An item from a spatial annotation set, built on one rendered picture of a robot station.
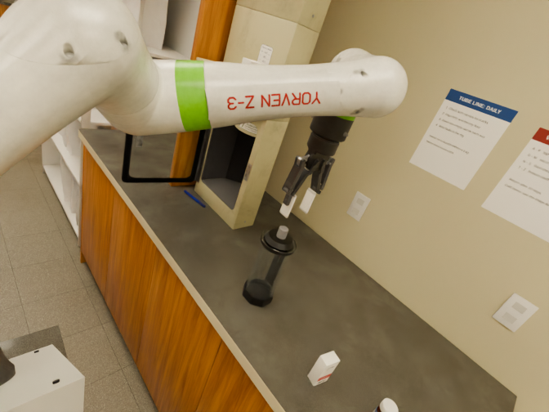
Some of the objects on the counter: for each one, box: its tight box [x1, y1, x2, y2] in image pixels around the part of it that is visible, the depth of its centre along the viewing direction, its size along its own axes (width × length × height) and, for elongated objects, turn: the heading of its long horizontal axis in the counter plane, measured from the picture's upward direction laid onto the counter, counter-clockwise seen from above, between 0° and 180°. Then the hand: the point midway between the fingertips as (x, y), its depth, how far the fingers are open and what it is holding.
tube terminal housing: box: [194, 5, 319, 230], centre depth 126 cm, size 25×32×77 cm
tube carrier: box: [246, 229, 297, 299], centre depth 93 cm, size 11×11×21 cm
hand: (296, 204), depth 84 cm, fingers open, 7 cm apart
